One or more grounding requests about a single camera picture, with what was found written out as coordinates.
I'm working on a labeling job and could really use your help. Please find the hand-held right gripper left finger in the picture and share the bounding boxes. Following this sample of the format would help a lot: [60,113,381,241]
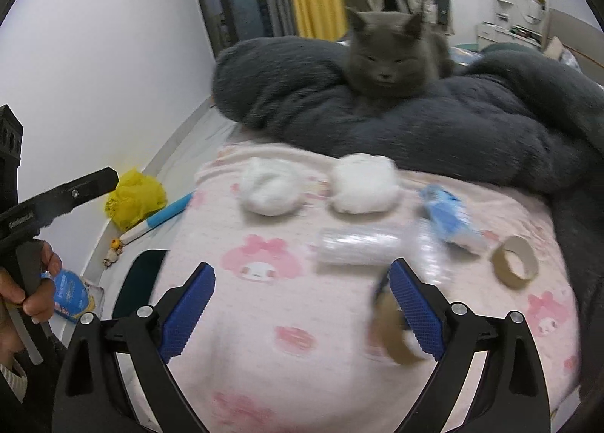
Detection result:
[53,263,217,433]

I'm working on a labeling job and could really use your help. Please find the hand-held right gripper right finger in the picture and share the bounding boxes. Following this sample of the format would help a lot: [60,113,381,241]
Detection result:
[387,258,553,433]

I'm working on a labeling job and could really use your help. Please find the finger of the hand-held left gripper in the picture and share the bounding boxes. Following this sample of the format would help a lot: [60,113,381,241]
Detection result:
[18,167,120,232]

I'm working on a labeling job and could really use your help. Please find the brown cardboard tube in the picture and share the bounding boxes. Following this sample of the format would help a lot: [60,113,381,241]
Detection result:
[372,291,425,364]

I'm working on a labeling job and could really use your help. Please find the person's left forearm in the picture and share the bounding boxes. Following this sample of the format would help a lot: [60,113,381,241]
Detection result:
[0,320,71,433]

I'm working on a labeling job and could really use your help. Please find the person's left hand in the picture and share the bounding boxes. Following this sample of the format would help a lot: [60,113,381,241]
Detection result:
[0,239,64,326]

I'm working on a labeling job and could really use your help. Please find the crumpled clear plastic wrap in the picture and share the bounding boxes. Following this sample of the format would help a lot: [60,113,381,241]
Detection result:
[414,220,451,285]

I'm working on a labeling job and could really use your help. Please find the clear plastic roll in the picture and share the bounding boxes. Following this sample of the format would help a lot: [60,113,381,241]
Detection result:
[316,225,403,268]

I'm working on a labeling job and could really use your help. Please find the blue and white pen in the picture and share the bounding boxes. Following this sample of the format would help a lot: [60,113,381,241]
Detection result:
[103,191,195,268]

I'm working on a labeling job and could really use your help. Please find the blue printed packet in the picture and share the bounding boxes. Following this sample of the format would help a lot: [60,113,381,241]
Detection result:
[42,270,105,325]

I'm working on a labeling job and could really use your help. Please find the blue and white packet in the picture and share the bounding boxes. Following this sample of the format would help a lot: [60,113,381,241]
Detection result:
[420,184,490,255]

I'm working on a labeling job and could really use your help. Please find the pink printed blanket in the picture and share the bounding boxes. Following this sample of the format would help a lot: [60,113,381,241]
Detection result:
[156,143,584,433]

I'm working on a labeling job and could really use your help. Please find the white fluffy round pad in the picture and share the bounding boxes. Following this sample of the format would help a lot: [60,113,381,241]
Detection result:
[330,153,398,215]

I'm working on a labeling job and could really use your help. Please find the dark grey fluffy blanket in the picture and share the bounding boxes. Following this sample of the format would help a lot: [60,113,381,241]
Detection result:
[211,35,604,415]

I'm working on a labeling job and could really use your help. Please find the grey cat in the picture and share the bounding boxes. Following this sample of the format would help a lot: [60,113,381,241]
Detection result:
[344,7,456,106]

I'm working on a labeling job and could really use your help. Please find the white vanity dresser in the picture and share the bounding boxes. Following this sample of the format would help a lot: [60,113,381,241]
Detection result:
[474,0,552,51]

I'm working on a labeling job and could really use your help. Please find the brown cardboard tape ring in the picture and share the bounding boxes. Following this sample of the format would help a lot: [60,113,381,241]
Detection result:
[491,236,540,290]

